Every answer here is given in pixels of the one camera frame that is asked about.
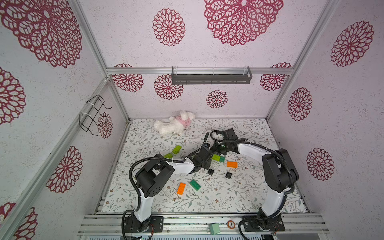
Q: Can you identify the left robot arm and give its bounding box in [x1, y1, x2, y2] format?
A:
[122, 143, 213, 229]

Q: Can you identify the dark green lego brick bottom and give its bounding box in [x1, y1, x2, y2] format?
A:
[190, 180, 201, 191]

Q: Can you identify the orange lego brick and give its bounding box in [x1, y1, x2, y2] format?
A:
[177, 183, 186, 196]
[227, 161, 238, 168]

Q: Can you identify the black wire wall basket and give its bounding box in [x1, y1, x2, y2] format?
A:
[79, 95, 112, 136]

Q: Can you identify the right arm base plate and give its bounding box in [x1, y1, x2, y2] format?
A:
[243, 216, 286, 232]

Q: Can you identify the dark wall shelf rack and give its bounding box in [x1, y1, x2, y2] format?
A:
[171, 67, 253, 85]

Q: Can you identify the lime lego brick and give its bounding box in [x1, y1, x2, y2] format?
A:
[164, 153, 174, 159]
[172, 145, 182, 155]
[212, 154, 221, 162]

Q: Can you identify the orange lego brick bottom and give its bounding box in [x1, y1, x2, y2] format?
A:
[177, 183, 186, 196]

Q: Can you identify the round orange sticker disc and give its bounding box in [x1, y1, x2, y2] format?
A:
[227, 220, 236, 230]

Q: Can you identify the white plush toy pink shirt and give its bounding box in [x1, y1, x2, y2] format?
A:
[154, 110, 196, 135]

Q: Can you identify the green box on rail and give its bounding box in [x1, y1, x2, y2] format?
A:
[209, 223, 221, 235]

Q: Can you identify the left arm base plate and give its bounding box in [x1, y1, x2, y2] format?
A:
[122, 215, 164, 233]

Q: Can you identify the orange lego brick right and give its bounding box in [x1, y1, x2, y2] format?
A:
[227, 161, 238, 168]

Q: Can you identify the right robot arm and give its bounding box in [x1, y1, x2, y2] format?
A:
[210, 129, 299, 221]

